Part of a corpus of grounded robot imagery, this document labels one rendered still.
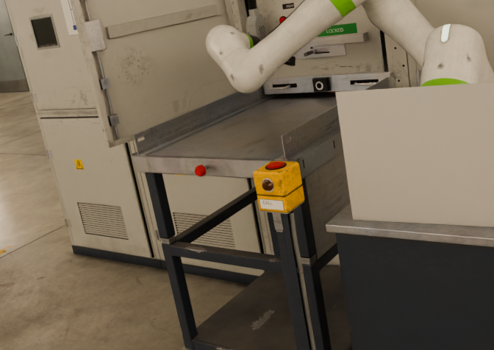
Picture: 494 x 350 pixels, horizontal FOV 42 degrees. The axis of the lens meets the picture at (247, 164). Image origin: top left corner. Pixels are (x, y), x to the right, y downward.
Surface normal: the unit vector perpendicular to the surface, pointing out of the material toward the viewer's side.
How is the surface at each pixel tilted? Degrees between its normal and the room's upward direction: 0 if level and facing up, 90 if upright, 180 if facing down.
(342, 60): 90
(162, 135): 90
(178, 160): 90
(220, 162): 90
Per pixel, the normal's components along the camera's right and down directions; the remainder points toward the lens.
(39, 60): -0.58, 0.33
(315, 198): 0.80, 0.03
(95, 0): 0.60, 0.12
